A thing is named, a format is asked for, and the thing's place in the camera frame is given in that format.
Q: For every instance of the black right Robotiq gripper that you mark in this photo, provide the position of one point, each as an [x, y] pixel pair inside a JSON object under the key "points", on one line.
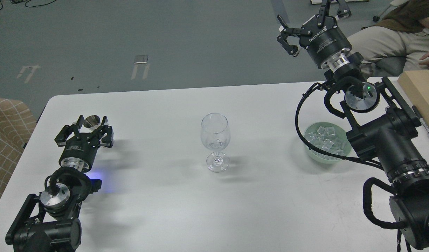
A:
{"points": [[320, 36]]}

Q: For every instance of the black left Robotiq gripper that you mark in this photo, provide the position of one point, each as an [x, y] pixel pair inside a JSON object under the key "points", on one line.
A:
{"points": [[80, 152]]}

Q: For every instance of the steel cocktail jigger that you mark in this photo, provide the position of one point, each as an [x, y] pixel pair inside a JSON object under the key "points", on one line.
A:
{"points": [[91, 123]]}

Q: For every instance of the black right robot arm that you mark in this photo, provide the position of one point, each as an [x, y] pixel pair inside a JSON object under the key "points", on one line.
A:
{"points": [[382, 126]]}

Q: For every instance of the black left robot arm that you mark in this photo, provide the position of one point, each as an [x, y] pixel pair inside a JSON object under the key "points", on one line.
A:
{"points": [[48, 222]]}

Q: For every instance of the green bowl of ice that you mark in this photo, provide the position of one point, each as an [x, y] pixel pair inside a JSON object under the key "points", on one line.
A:
{"points": [[327, 137]]}

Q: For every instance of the clear wine glass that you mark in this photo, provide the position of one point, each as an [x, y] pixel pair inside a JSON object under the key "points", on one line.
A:
{"points": [[215, 136]]}

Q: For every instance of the beige checkered cloth chair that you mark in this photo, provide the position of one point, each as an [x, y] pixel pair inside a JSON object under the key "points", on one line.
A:
{"points": [[17, 124]]}

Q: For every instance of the office chair with wheels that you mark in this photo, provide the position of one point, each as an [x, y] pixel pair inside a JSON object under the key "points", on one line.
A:
{"points": [[392, 3]]}

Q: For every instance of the seated person in beige trousers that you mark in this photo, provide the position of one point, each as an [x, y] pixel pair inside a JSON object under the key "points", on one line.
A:
{"points": [[403, 32]]}

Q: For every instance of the metal floor plate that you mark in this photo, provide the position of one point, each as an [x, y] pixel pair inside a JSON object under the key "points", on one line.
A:
{"points": [[141, 59]]}

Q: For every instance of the light wooden block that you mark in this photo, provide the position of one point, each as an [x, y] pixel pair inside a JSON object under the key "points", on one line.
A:
{"points": [[415, 84]]}

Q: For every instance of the black marker pen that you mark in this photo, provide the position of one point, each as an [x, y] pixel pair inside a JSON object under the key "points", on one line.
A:
{"points": [[420, 118]]}

